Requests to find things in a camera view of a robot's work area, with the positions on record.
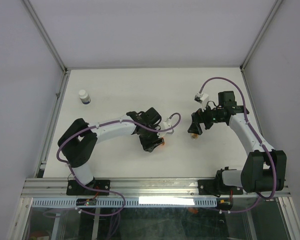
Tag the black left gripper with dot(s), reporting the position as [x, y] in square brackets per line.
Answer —
[149, 145]

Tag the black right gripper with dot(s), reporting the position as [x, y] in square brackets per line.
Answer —
[199, 117]

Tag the clear bottle orange pills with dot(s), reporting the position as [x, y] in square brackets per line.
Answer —
[194, 136]

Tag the orange pill organizer box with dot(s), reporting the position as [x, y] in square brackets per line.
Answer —
[162, 143]

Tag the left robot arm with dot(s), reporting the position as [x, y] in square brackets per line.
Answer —
[79, 140]

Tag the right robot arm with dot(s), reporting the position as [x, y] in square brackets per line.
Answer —
[265, 167]

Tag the white cap pill bottle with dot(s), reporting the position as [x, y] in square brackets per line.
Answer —
[84, 97]

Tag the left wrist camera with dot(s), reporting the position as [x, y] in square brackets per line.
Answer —
[165, 125]

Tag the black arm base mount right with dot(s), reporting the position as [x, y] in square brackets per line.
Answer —
[216, 188]

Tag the grey slotted cable duct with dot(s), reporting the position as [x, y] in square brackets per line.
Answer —
[130, 202]

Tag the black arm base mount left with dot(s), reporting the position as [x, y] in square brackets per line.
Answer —
[99, 187]

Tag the aluminium frame rail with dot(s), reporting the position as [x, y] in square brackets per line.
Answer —
[128, 187]

